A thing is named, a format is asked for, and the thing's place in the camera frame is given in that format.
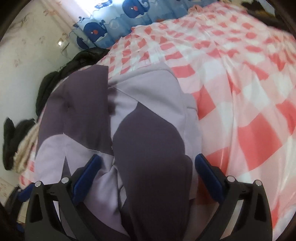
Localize lilac purple garment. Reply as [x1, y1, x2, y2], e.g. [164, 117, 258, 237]
[35, 63, 202, 240]

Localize dark clothes at bed edge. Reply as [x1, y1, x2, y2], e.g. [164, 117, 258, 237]
[240, 1, 287, 30]

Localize cream knitted garment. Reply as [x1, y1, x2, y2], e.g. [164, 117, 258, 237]
[13, 123, 39, 174]

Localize black garment pile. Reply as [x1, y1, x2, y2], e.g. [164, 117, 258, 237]
[3, 47, 109, 171]

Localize red white checkered bedsheet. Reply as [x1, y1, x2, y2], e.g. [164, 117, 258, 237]
[20, 2, 295, 240]

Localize blue whale pattern curtain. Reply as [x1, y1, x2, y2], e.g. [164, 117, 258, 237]
[69, 0, 214, 50]

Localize white wall socket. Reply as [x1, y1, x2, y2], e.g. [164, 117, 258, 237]
[57, 38, 70, 51]

